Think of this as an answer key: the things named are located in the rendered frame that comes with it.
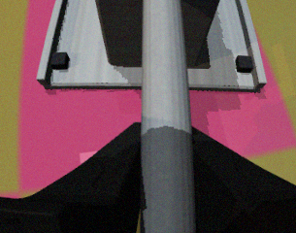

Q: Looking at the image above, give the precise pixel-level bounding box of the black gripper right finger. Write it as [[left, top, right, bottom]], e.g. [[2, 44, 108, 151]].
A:
[[191, 125, 296, 233]]

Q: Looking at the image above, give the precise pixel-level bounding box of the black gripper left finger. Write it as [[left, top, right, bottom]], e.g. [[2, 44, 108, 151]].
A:
[[0, 121, 141, 233]]

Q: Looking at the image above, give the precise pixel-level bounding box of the grey metal shaft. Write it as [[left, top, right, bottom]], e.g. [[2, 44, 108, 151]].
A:
[[140, 0, 197, 233]]

